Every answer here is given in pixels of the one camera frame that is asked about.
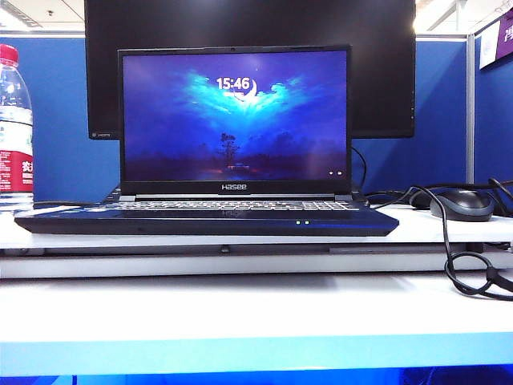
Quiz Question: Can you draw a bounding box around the purple white poster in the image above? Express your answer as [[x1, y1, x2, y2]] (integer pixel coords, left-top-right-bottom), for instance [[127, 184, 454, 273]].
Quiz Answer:
[[479, 7, 513, 70]]

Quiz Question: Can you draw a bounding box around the narrow blue partition panel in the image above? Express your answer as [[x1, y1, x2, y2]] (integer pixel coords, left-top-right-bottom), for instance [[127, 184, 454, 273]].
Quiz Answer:
[[474, 31, 513, 185]]

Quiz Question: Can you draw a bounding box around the thin black monitor cable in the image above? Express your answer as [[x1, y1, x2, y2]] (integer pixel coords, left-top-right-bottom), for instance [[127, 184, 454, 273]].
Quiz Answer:
[[351, 146, 368, 193]]

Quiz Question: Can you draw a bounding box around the aluminium partition post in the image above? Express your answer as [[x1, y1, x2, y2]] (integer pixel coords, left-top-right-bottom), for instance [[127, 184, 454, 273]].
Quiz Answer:
[[466, 33, 476, 184]]

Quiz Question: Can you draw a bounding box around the black cable bundle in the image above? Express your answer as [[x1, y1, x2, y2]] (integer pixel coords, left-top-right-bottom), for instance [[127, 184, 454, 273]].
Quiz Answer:
[[487, 176, 513, 217]]

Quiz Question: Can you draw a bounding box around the thick black looped cable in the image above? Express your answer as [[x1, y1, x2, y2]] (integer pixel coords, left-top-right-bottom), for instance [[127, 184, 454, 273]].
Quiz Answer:
[[404, 184, 513, 302]]

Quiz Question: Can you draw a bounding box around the thin black desk cable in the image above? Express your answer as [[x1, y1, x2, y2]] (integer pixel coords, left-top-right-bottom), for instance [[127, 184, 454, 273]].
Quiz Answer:
[[365, 188, 414, 204]]

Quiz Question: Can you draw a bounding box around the clear water bottle red cap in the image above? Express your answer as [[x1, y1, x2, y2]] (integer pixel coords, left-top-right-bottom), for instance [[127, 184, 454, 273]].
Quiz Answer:
[[0, 43, 34, 213]]

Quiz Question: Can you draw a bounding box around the wide blue partition panel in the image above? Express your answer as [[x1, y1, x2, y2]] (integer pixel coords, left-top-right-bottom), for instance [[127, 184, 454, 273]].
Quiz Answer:
[[0, 34, 470, 201]]

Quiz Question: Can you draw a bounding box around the black ASUS monitor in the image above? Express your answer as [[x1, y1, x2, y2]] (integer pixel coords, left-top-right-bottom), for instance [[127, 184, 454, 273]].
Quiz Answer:
[[83, 0, 418, 140]]

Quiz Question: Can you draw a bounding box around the black grey computer mouse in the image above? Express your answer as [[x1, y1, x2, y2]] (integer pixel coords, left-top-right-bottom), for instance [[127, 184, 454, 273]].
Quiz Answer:
[[429, 188, 496, 221]]

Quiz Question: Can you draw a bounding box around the black Hasee laptop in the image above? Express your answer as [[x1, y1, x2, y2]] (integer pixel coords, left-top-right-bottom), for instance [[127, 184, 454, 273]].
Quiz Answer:
[[14, 43, 401, 237]]

